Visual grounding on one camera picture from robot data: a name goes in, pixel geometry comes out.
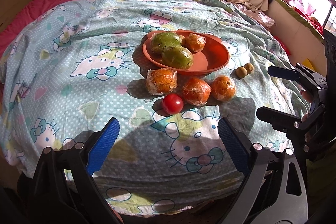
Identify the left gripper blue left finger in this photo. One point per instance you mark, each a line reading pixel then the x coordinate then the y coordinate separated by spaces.
pixel 99 144

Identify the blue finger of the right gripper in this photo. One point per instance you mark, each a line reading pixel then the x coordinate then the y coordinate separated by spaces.
pixel 280 121
pixel 283 73

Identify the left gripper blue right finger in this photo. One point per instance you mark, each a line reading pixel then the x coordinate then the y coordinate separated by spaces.
pixel 235 148

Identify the small tan longan fruit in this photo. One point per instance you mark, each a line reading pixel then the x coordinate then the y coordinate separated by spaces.
pixel 241 72
pixel 249 68
pixel 182 40

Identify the red tomato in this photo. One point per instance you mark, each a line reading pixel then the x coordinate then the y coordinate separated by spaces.
pixel 172 104

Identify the large orange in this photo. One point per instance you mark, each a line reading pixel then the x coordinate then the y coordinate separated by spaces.
pixel 161 81

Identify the green fruit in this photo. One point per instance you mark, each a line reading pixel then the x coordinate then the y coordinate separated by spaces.
pixel 162 40
pixel 177 57

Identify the yellow paper note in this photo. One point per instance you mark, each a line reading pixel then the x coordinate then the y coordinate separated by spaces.
pixel 307 63

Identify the pink floral cloth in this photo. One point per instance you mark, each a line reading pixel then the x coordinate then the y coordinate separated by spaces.
pixel 256 14

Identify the orange bear-shaped plate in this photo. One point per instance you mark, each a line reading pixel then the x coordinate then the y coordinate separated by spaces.
pixel 212 57

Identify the Hello Kitty blue quilt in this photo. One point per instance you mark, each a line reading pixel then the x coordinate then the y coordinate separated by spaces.
pixel 82 64

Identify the black camera box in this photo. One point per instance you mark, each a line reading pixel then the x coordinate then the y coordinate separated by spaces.
pixel 329 39

